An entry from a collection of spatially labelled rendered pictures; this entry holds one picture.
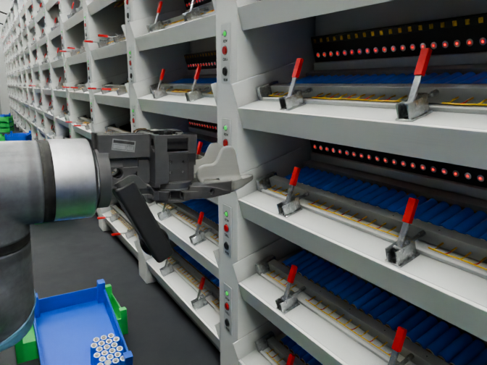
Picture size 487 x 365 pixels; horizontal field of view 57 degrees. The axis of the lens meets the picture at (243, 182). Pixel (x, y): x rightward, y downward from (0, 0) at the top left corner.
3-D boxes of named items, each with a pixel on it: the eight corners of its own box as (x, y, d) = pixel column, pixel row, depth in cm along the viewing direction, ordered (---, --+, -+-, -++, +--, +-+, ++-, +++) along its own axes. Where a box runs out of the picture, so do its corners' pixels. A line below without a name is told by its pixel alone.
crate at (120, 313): (17, 364, 119) (14, 337, 118) (12, 329, 137) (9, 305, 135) (128, 333, 134) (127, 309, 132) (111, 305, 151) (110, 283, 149)
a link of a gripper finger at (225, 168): (264, 145, 58) (200, 148, 54) (263, 190, 60) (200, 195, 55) (252, 143, 61) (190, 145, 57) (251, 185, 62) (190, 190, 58)
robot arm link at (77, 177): (58, 231, 46) (46, 208, 54) (106, 225, 48) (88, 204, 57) (53, 144, 44) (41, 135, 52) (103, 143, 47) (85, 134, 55)
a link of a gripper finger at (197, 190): (237, 183, 56) (170, 189, 51) (236, 195, 56) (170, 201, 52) (219, 176, 60) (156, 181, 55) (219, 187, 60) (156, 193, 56)
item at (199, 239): (223, 283, 111) (208, 235, 106) (146, 220, 163) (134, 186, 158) (288, 247, 119) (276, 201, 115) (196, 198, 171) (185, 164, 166)
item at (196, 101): (222, 124, 103) (205, 64, 98) (141, 111, 154) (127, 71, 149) (291, 98, 111) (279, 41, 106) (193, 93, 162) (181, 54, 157)
